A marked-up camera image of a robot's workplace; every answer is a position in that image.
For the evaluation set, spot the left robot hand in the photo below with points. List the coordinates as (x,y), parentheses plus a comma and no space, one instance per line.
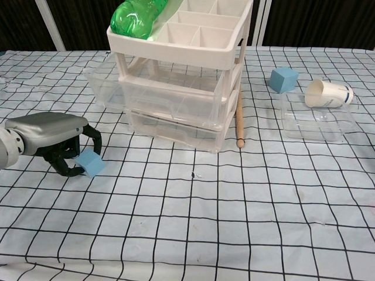
(47,128)

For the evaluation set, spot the small blue foam cube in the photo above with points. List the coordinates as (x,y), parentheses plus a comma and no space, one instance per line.
(92,164)

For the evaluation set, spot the clear empty drawer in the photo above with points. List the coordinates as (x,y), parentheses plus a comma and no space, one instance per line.
(175,131)
(137,99)

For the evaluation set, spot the green plastic bottle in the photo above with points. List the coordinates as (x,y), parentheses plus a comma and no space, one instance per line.
(132,17)

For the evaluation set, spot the checkered tablecloth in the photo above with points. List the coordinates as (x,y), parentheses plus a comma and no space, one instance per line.
(205,219)

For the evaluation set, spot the wooden stick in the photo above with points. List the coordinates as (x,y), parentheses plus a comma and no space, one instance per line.
(239,123)

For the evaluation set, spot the large blue foam cube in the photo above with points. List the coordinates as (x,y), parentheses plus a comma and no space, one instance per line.
(282,80)

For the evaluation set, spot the clear plastic container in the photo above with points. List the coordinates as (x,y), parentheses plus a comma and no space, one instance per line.
(310,126)

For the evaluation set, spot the white paper cup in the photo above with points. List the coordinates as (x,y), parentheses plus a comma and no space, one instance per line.
(325,93)

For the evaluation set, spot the white partition frame post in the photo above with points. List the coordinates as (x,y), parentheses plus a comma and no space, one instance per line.
(262,23)
(51,26)

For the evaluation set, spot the white plastic drawer organizer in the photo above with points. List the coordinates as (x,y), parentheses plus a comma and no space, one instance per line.
(187,51)

